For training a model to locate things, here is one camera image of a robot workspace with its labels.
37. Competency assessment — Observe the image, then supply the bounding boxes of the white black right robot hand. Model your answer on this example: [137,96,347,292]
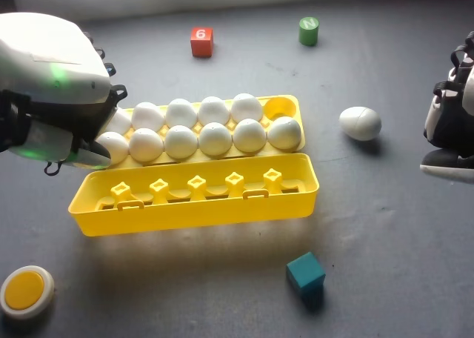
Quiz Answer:
[420,30,474,185]

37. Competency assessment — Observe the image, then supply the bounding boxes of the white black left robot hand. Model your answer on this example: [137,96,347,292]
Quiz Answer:
[0,11,129,176]

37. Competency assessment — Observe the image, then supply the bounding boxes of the yellow bin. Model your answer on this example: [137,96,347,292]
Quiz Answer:
[67,94,321,238]

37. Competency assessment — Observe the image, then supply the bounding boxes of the white toy egg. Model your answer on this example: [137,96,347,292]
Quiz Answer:
[128,127,165,164]
[232,118,267,154]
[165,98,199,129]
[94,131,130,165]
[163,125,199,160]
[230,93,264,124]
[267,116,302,150]
[104,107,133,135]
[197,96,231,126]
[338,106,383,142]
[131,102,166,132]
[198,122,234,158]

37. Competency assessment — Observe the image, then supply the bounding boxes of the round yellow white button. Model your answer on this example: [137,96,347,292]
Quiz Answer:
[0,265,56,321]

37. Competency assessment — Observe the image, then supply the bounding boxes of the grey table cloth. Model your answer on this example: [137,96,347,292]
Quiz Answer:
[0,0,474,338]

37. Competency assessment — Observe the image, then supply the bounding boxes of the green cylinder with letter N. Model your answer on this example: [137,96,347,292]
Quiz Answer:
[298,17,320,47]

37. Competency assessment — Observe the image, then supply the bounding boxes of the teal cube block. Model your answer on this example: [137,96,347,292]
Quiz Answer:
[285,251,327,301]

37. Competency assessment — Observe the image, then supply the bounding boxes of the red block with number six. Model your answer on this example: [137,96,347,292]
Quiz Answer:
[190,27,215,59]

